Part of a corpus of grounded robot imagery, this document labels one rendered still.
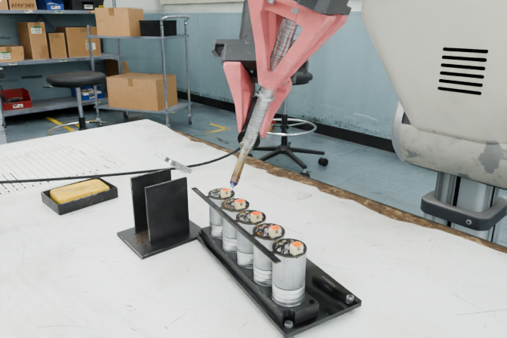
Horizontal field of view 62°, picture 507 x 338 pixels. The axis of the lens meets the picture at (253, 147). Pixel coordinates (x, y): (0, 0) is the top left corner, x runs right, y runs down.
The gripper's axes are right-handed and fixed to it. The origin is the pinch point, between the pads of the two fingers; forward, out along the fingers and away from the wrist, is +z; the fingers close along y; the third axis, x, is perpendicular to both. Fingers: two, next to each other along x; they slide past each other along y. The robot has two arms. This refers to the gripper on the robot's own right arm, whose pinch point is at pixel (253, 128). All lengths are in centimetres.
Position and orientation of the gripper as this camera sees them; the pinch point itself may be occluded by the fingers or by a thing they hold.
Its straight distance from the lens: 47.0
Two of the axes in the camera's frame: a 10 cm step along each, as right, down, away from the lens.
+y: 9.7, 0.7, -2.4
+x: 2.2, 2.1, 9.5
